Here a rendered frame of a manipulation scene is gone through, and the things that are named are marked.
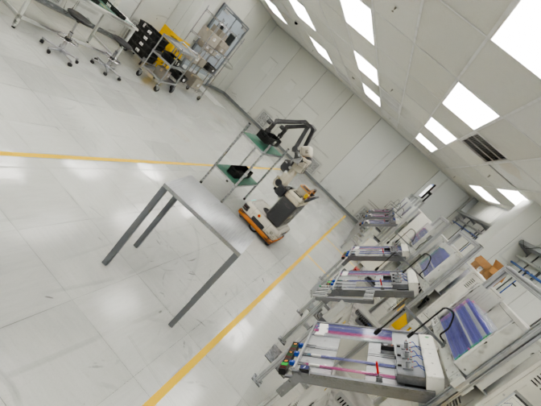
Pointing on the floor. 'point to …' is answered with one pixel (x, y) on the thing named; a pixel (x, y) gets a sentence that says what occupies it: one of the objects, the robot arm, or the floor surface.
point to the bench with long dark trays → (91, 32)
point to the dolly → (143, 44)
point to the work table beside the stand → (197, 200)
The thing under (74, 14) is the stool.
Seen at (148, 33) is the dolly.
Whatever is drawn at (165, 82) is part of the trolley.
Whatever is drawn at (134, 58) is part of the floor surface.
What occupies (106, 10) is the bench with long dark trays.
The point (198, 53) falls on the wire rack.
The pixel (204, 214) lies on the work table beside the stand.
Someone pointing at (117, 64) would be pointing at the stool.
